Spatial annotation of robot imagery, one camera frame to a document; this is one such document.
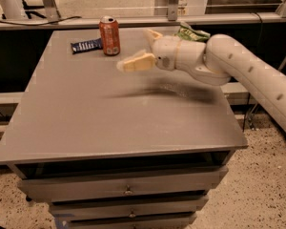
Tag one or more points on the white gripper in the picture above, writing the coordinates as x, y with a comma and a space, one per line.
166, 52

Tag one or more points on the orange soda can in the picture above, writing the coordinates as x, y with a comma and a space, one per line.
109, 31

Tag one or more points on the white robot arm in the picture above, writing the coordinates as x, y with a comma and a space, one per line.
215, 62

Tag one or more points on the blue rxbar wrapper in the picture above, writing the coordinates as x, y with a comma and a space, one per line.
86, 46

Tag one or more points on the green chip bag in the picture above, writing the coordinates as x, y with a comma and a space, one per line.
186, 32

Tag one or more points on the grey drawer cabinet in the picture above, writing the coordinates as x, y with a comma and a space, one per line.
81, 116

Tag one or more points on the bottom grey drawer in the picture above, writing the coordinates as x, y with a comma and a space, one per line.
179, 220

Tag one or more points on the grey drawer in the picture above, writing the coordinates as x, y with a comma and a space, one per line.
129, 208
123, 184
179, 220

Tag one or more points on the top grey drawer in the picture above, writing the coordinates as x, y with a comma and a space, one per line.
123, 184

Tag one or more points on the middle grey drawer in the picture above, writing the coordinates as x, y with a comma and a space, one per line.
129, 208

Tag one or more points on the metal railing frame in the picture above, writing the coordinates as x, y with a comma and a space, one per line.
85, 14

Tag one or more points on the white pipe post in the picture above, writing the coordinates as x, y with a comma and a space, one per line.
13, 9

